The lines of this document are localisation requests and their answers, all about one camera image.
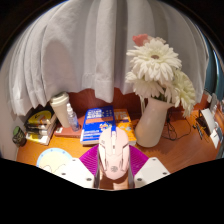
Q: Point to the round blue-rimmed mouse pad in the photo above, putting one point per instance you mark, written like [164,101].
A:
[50,160]

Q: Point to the white curtain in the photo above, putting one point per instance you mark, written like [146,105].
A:
[86,43]

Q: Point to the blue book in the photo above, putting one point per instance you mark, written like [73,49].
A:
[96,125]

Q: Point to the orange book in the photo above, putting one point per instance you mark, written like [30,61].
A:
[125,121]

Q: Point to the white box device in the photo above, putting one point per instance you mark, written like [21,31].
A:
[209,120]

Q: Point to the red-brown book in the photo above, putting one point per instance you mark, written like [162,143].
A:
[68,132]

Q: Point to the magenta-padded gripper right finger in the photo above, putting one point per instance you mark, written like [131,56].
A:
[150,170]

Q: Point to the green mug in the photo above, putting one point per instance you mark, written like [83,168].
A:
[19,136]

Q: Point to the cream ceramic vase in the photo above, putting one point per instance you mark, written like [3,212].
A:
[151,125]

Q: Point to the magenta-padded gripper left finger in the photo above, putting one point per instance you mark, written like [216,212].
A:
[78,171]

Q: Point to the white flower bunch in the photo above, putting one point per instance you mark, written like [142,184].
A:
[155,65]

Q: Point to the clear spray bottle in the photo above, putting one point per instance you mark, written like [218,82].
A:
[73,121]

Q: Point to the pink computer mouse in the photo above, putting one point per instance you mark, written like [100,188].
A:
[114,153]

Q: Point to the white lidded tumbler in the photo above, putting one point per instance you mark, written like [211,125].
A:
[61,110]

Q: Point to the yellow and white book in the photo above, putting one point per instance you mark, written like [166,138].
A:
[38,138]

